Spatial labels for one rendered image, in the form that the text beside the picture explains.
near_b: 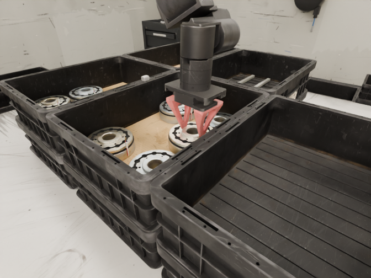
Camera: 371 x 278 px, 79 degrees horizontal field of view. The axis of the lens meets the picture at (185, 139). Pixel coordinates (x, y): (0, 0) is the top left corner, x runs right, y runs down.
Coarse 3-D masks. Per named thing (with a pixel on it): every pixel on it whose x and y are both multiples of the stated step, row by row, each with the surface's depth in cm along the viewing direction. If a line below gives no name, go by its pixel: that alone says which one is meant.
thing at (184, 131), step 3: (186, 126) 49; (189, 126) 49; (192, 126) 49; (195, 126) 49; (183, 129) 48; (186, 129) 48; (189, 129) 49; (192, 129) 49; (195, 129) 49; (183, 132) 47; (186, 132) 47; (183, 135) 46; (186, 135) 46; (189, 135) 46; (192, 135) 46; (195, 135) 46; (198, 135) 46; (192, 138) 46; (195, 138) 46
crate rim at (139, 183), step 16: (112, 96) 53; (64, 112) 46; (240, 112) 45; (64, 128) 40; (224, 128) 40; (80, 144) 36; (96, 144) 35; (192, 144) 35; (96, 160) 35; (112, 160) 32; (176, 160) 32; (128, 176) 29; (144, 176) 29; (144, 192) 29
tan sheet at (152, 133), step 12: (144, 120) 63; (156, 120) 63; (192, 120) 63; (132, 132) 57; (144, 132) 57; (156, 132) 57; (168, 132) 57; (144, 144) 53; (156, 144) 53; (132, 156) 49
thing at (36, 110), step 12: (96, 60) 79; (132, 60) 80; (36, 72) 67; (48, 72) 68; (168, 72) 67; (0, 84) 58; (132, 84) 58; (12, 96) 54; (24, 96) 52; (96, 96) 52; (24, 108) 51; (36, 108) 46; (60, 108) 46
